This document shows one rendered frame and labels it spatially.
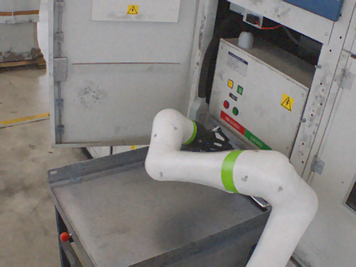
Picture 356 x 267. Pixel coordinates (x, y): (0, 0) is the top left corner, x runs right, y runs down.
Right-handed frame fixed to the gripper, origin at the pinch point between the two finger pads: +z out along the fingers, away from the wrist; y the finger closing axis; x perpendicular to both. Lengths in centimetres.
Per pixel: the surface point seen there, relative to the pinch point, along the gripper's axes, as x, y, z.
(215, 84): -23.1, -17.7, -1.2
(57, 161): -154, 101, 33
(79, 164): -29, 37, -38
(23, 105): -256, 102, 32
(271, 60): -0.4, -37.8, -6.6
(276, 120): 13.2, -19.8, -3.1
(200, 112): -19.5, -4.9, -4.1
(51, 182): -29, 47, -46
